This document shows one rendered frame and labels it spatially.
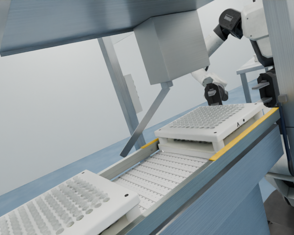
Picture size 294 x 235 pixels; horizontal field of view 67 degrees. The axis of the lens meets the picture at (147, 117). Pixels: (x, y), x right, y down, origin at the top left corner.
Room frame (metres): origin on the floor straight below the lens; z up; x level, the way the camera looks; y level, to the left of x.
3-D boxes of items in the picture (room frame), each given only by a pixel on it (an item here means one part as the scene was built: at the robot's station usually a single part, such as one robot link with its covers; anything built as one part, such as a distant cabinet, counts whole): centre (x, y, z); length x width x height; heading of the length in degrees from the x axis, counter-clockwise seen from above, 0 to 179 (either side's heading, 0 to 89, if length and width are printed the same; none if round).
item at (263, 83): (0.73, -0.40, 0.99); 0.06 x 0.03 x 0.02; 117
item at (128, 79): (1.52, 0.08, 1.02); 0.17 x 0.06 x 0.26; 35
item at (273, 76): (0.77, -0.48, 0.95); 0.12 x 0.10 x 0.13; 117
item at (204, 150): (0.67, -0.18, 0.90); 0.24 x 0.24 x 0.02; 35
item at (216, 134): (0.67, -0.18, 0.95); 0.25 x 0.24 x 0.02; 35
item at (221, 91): (0.96, -0.31, 0.96); 0.12 x 0.10 x 0.13; 157
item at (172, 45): (0.81, -0.17, 1.19); 0.22 x 0.11 x 0.20; 125
